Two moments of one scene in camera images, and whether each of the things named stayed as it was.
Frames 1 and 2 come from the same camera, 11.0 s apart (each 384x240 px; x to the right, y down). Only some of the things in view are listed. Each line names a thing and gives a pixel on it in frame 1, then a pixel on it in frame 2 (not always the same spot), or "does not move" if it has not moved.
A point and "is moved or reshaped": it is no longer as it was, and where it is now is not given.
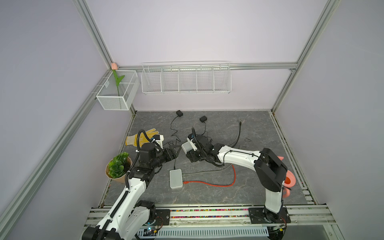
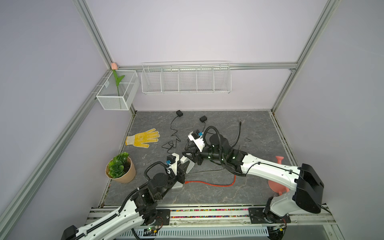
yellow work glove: x=132 y=139 does not move
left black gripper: x=165 y=151 → x=181 y=172
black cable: x=214 y=170 → x=219 y=164
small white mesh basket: x=108 y=96 does not move
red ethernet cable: x=184 y=182 does not move
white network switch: x=188 y=146 is moved or reshaped
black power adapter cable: x=203 y=119 does not move
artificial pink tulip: x=114 y=67 does not move
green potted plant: x=116 y=168 does not move
